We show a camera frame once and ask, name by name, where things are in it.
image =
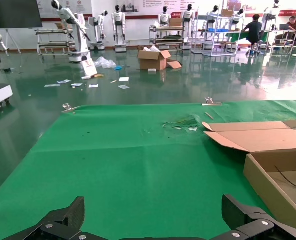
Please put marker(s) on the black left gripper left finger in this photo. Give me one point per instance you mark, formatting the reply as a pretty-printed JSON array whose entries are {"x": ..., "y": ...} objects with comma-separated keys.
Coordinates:
[{"x": 62, "y": 220}]

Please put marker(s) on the flat cardboard piece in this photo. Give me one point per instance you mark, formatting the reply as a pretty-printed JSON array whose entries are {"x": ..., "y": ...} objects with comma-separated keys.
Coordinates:
[{"x": 174, "y": 64}]

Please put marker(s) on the white leaning board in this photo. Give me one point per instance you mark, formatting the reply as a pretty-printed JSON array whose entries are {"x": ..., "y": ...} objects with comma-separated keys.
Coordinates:
[{"x": 89, "y": 68}]

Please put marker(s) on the white paper sheet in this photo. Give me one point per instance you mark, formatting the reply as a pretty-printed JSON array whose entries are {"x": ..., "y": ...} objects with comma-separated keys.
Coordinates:
[
  {"x": 93, "y": 86},
  {"x": 51, "y": 85},
  {"x": 63, "y": 81},
  {"x": 123, "y": 87},
  {"x": 76, "y": 85},
  {"x": 123, "y": 79}
]

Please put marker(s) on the person in black shirt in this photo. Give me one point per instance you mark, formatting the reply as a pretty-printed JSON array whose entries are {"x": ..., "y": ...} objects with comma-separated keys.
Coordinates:
[{"x": 254, "y": 32}]

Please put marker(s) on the metal cart with shelves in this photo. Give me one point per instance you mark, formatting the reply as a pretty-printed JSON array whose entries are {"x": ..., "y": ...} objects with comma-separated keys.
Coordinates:
[{"x": 166, "y": 37}]

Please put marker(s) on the large white humanoid robot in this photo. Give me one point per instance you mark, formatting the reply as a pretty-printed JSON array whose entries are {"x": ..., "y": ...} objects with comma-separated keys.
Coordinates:
[{"x": 78, "y": 37}]

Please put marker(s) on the open cardboard box with hole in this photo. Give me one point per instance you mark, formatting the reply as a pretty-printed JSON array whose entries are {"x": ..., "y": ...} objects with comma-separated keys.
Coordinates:
[{"x": 263, "y": 140}]

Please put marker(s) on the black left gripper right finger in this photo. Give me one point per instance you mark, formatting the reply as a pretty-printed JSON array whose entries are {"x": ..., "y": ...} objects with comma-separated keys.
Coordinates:
[{"x": 248, "y": 220}]

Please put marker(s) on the green table cloth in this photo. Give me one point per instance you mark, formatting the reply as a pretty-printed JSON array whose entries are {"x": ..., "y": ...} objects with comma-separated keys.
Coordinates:
[{"x": 112, "y": 162}]

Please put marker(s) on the white metal shelving rack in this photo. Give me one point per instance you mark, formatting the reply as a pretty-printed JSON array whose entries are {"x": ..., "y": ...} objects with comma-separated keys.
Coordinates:
[{"x": 218, "y": 47}]

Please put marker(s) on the clear plastic bag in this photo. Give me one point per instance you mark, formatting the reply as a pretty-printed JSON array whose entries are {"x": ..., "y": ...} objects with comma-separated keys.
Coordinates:
[{"x": 104, "y": 62}]

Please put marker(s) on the metal binder clip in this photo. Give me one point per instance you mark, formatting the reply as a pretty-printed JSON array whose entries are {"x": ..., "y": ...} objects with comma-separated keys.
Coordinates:
[
  {"x": 68, "y": 108},
  {"x": 210, "y": 102}
]

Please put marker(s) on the small white flat box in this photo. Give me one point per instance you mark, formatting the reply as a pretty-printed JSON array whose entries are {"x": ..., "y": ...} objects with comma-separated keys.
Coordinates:
[{"x": 152, "y": 71}]

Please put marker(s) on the cardboard box on rack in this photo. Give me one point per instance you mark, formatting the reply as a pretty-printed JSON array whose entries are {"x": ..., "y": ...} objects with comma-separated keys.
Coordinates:
[{"x": 228, "y": 13}]

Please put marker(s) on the low metal rack table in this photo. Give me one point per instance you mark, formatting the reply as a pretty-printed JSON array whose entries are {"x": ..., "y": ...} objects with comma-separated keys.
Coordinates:
[{"x": 52, "y": 45}]

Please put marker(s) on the blue scrap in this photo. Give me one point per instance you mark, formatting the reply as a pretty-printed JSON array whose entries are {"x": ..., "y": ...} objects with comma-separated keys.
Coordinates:
[{"x": 118, "y": 68}]

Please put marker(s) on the small closed cardboard box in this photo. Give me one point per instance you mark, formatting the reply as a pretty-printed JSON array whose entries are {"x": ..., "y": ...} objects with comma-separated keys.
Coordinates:
[{"x": 175, "y": 22}]

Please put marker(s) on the large open cardboard box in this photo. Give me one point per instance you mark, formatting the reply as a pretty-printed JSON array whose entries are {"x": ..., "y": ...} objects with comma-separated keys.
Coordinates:
[{"x": 152, "y": 61}]

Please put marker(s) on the short wooden stick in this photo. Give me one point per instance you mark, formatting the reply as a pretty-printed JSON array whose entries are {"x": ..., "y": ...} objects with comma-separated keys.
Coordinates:
[{"x": 209, "y": 115}]

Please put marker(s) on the black screen on stand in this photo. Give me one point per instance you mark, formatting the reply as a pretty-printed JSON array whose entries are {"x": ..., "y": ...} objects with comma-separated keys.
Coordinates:
[{"x": 15, "y": 12}]

